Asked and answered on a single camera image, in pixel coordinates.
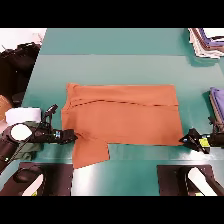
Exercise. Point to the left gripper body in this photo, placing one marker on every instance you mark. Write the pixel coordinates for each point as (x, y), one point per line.
(63, 136)

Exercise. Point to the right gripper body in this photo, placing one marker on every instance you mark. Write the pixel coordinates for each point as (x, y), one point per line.
(194, 138)

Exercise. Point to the orange T-shirt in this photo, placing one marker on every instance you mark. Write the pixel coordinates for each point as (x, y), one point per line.
(126, 116)

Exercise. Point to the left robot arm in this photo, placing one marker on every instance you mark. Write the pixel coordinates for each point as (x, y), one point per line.
(8, 143)

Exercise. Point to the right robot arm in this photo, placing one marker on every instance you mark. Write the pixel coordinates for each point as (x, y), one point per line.
(217, 138)

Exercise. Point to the blue garment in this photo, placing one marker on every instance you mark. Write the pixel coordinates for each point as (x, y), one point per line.
(218, 100)

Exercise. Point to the white garment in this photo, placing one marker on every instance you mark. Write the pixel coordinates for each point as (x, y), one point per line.
(215, 32)
(23, 115)

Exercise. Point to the beige garment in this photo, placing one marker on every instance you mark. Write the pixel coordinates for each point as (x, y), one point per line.
(200, 46)

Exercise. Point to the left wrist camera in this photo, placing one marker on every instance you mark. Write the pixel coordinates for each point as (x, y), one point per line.
(49, 115)

